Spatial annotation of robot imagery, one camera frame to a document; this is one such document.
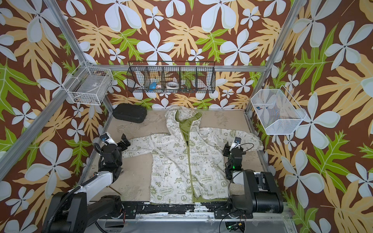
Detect white tape roll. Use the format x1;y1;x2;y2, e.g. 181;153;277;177
166;81;179;90

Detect white wire basket left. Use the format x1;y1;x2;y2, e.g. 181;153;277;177
64;66;113;106

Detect white green printed jacket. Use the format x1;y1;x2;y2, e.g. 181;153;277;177
122;106;264;204

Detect small green circuit board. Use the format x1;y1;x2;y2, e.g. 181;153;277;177
225;221;245;233

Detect white mesh basket right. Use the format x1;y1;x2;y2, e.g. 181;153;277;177
251;86;307;136

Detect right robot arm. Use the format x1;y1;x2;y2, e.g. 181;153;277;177
222;143;284;215

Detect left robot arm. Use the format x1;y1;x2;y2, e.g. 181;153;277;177
42;133;131;233

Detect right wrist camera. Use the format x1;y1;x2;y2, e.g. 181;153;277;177
230;137;243;151

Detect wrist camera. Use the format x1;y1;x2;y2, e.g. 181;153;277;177
99;132;117;146
230;137;243;151

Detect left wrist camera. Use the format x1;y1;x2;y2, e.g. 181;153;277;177
99;132;117;146

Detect blue object in basket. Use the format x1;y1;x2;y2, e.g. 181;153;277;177
149;82;157;90

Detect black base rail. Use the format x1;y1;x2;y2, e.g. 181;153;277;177
121;201;252;219

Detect black zippered case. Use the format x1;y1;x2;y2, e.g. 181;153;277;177
113;103;147;123

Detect black wire basket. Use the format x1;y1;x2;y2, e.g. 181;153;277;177
125;61;216;93

